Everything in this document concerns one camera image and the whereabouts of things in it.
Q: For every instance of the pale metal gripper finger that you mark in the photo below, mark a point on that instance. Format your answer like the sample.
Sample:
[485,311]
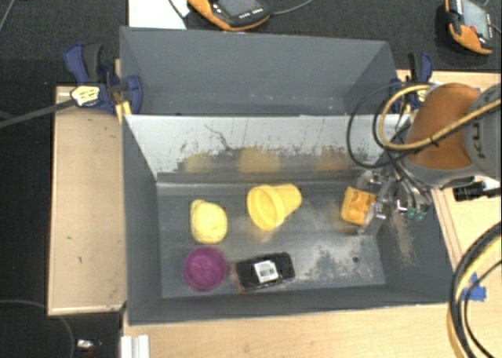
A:
[366,183]
[372,223]

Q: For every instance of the orange toy block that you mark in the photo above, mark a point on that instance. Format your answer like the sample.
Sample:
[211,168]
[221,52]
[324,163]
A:
[355,205]

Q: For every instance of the yellow plastic cup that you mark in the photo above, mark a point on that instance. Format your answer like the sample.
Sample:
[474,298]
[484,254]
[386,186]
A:
[274,205]

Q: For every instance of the black packet with barcode label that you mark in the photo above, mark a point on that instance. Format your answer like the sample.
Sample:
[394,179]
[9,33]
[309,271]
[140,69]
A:
[266,271]

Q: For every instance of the yellow toy lemon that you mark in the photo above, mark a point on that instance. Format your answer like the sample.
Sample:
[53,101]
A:
[208,222]

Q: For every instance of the grey metal bin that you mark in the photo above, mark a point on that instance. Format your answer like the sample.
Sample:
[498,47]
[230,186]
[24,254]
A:
[243,74]

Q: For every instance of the purple round cup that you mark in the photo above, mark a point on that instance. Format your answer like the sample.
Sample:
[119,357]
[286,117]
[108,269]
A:
[205,268]

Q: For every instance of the pale wood board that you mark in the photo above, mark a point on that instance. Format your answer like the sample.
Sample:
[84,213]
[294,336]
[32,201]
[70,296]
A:
[86,199]

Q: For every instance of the black cylinder on white bracket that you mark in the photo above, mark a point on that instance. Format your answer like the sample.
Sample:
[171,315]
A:
[470,191]

